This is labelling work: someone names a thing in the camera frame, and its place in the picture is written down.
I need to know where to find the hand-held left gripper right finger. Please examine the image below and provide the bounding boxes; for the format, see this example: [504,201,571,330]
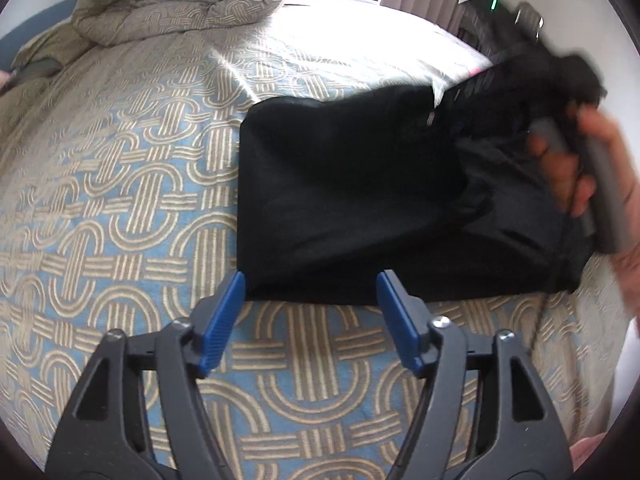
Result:
[375,269,574,480]

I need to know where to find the blue headboard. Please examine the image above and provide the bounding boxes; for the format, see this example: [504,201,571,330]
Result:
[0,0,77,72]

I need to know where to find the black pants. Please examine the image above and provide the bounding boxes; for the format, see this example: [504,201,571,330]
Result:
[235,59,597,307]

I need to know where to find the bed with patterned sheet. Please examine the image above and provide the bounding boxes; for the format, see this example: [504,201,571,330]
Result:
[0,0,636,480]

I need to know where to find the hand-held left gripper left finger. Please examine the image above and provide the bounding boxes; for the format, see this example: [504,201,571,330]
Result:
[47,270,247,480]

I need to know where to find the person's right hand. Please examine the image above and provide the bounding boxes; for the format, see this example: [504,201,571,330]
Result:
[528,108,640,313]

